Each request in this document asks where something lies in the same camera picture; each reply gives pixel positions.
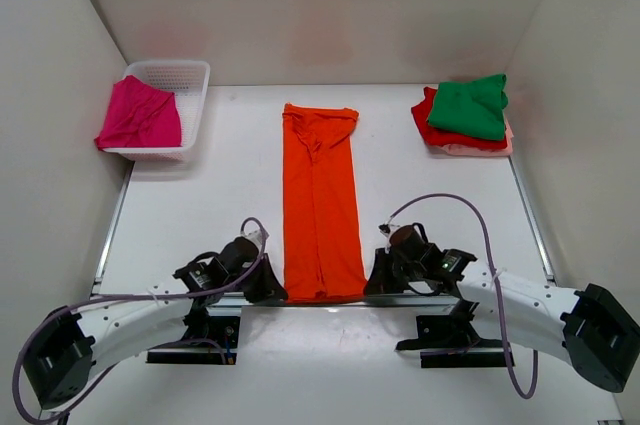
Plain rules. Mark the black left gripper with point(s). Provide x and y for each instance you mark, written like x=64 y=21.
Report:
x=269 y=285

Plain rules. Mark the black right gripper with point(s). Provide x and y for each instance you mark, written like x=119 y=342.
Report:
x=380 y=281

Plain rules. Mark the orange t-shirt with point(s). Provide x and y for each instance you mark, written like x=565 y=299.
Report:
x=321 y=234

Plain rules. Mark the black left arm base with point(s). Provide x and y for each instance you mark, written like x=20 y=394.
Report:
x=211 y=338

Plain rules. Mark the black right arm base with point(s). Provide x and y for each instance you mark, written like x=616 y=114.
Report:
x=450 y=341

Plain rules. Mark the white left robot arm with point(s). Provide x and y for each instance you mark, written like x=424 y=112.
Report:
x=73 y=346

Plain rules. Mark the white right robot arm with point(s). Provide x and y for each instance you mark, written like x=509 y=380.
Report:
x=589 y=329

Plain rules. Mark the pink folded t-shirt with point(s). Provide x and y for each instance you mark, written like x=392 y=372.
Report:
x=473 y=147

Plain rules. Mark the red folded t-shirt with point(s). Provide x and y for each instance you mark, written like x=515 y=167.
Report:
x=432 y=136

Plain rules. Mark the green folded t-shirt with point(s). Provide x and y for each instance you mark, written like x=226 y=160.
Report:
x=474 y=108

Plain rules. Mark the white plastic basket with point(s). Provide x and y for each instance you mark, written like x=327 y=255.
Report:
x=188 y=81

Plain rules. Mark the magenta t-shirt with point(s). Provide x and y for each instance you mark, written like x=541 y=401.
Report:
x=140 y=116

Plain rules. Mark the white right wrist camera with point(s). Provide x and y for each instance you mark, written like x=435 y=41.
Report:
x=387 y=229

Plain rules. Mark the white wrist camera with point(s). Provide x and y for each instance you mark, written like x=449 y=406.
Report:
x=257 y=237
x=387 y=229

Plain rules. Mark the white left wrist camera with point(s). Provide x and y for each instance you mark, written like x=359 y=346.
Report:
x=257 y=237

